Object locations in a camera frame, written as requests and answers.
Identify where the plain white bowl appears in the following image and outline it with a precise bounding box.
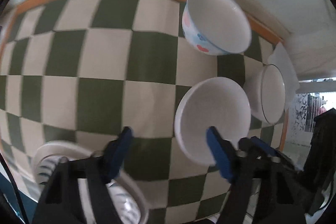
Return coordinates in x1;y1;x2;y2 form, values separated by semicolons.
174;77;251;165

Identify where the white bowl floral pattern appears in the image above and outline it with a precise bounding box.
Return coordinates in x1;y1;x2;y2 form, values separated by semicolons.
243;64;285;124

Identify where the white bowl pink blue pattern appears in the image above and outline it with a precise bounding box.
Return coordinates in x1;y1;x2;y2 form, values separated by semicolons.
181;0;252;56

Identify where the white plate striped rim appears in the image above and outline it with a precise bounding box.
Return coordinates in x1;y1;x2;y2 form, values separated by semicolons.
31;140;149;223

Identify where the green white checkered mat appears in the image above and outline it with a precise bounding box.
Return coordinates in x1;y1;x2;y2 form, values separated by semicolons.
1;0;280;223

